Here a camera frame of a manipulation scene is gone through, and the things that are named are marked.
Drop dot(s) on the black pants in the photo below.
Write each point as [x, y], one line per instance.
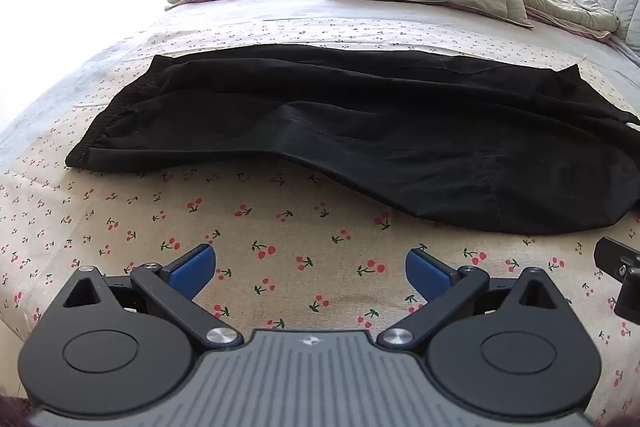
[360, 132]

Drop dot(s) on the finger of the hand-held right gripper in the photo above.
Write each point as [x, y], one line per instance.
[612, 254]

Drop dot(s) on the cherry print bed sheet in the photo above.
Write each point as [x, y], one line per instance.
[280, 227]

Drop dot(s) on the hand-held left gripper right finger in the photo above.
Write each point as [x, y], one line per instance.
[424, 269]

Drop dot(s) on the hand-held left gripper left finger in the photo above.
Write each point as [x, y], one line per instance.
[196, 268]

